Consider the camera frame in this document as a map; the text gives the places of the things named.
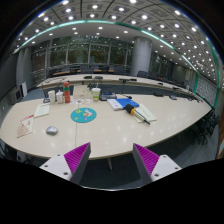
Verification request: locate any paper cup green label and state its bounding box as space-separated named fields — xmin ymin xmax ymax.
xmin=91 ymin=88 xmax=101 ymax=101

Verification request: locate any red orange bottle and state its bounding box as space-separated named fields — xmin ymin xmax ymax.
xmin=63 ymin=82 xmax=70 ymax=103

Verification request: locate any round teal mouse pad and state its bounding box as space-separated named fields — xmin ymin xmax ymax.
xmin=70 ymin=107 xmax=97 ymax=123

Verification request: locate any white book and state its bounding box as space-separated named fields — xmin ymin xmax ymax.
xmin=107 ymin=99 xmax=123 ymax=111

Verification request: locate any grey round pillar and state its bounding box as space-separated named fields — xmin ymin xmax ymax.
xmin=130 ymin=36 xmax=152 ymax=76

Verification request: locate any white green notebook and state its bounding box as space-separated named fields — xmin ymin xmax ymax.
xmin=136 ymin=104 xmax=157 ymax=121

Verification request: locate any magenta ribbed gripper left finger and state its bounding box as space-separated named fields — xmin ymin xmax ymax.
xmin=41 ymin=143 xmax=91 ymax=184

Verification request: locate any small printed card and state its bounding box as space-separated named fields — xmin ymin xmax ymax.
xmin=70 ymin=99 xmax=90 ymax=105

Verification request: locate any white jar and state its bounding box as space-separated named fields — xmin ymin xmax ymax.
xmin=56 ymin=90 xmax=64 ymax=104

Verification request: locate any white paper sheet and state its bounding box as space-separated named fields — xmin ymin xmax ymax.
xmin=34 ymin=104 xmax=50 ymax=117

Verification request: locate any long curved rear table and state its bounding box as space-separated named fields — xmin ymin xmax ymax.
xmin=38 ymin=74 xmax=198 ymax=98

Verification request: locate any black office chair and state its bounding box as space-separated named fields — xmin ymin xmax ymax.
xmin=194 ymin=108 xmax=220 ymax=145

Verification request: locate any blue folder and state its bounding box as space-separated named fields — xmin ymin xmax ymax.
xmin=117 ymin=98 xmax=139 ymax=108

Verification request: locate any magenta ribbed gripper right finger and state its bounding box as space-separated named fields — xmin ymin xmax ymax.
xmin=132 ymin=143 xmax=181 ymax=185

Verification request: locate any grey flat device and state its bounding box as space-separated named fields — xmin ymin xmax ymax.
xmin=99 ymin=92 xmax=117 ymax=101

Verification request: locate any white cup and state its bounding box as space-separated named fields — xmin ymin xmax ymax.
xmin=48 ymin=90 xmax=55 ymax=104

